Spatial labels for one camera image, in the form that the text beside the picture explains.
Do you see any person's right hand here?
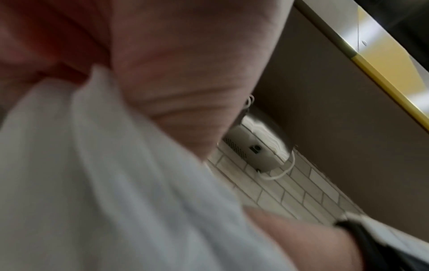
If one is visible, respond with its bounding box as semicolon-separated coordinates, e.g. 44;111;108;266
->
242;206;367;271

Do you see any person's left hand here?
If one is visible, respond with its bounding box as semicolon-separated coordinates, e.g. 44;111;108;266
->
0;0;296;163

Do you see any clear zip bag black zipper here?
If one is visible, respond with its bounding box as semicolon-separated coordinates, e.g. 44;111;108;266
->
0;65;297;271

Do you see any white appliance cord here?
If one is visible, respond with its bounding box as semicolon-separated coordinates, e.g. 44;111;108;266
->
257;149;297;182

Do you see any black right wrist strap with markers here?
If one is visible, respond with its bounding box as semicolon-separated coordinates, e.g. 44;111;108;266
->
334;211;429;271

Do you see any white wall appliance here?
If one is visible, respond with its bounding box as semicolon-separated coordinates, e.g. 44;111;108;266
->
222;104;298;173

